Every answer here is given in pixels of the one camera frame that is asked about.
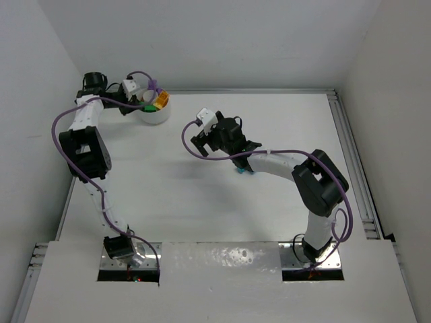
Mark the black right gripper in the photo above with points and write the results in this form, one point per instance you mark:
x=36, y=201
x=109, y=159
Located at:
x=202, y=144

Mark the yellow curved lego brick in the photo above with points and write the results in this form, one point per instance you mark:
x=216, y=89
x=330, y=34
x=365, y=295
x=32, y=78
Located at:
x=161, y=100

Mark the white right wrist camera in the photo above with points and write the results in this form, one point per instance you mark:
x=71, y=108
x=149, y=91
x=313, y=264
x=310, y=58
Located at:
x=206, y=118

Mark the aluminium frame rail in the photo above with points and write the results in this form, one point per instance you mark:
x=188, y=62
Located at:
x=249, y=91
x=370, y=219

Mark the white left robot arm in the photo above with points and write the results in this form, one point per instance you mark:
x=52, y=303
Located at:
x=83, y=145

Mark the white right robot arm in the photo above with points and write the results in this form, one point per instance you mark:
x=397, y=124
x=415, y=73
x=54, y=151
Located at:
x=320, y=184

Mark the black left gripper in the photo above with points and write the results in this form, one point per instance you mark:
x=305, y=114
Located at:
x=126, y=107

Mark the lavender curved lego piece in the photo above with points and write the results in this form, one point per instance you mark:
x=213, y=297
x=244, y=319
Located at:
x=152, y=85

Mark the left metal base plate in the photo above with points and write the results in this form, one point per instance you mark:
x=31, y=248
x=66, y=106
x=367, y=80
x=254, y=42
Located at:
x=143, y=259

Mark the aluminium frame rail right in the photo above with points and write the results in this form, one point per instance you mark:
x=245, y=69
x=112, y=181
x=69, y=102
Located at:
x=370, y=219

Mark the aluminium frame rail back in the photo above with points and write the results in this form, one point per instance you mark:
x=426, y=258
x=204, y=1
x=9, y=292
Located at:
x=249, y=91

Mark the cyan lego brick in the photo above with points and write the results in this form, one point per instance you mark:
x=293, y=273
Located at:
x=244, y=171

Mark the green lego brick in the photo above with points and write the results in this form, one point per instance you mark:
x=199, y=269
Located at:
x=150, y=109

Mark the white round divided container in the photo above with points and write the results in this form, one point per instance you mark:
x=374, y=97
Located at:
x=158, y=117

